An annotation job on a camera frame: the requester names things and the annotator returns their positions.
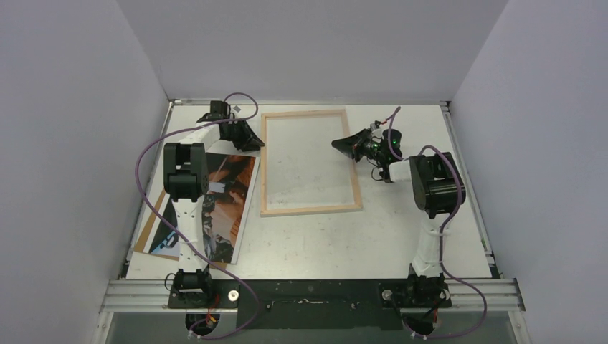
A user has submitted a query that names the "brown cardboard backing board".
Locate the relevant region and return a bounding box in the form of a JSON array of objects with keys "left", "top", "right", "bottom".
[{"left": 133, "top": 190, "right": 234, "bottom": 267}]

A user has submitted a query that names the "white wooden picture frame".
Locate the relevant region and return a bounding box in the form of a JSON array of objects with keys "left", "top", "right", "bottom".
[{"left": 260, "top": 109, "right": 363, "bottom": 217}]

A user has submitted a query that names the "glossy photo print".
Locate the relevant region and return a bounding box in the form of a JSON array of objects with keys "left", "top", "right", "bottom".
[{"left": 148, "top": 153, "right": 261, "bottom": 265}]

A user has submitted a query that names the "aluminium front rail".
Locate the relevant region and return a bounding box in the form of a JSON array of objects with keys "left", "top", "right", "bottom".
[{"left": 100, "top": 279, "right": 526, "bottom": 313}]

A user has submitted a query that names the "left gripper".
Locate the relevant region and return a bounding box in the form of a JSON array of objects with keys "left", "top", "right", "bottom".
[{"left": 222, "top": 120, "right": 264, "bottom": 153}]

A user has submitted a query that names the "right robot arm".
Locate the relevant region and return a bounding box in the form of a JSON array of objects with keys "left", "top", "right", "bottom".
[{"left": 331, "top": 124, "right": 466, "bottom": 307}]

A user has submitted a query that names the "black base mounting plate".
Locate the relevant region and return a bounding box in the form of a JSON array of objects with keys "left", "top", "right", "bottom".
[{"left": 167, "top": 279, "right": 452, "bottom": 334}]

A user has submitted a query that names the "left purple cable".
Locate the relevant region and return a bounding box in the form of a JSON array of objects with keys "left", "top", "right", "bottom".
[{"left": 135, "top": 92, "right": 261, "bottom": 342}]

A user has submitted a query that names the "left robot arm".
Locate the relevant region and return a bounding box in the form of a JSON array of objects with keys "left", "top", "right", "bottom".
[{"left": 163, "top": 100, "right": 265, "bottom": 309}]

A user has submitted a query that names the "clear acrylic sheet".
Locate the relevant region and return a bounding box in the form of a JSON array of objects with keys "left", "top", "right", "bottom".
[{"left": 265, "top": 115, "right": 356, "bottom": 211}]

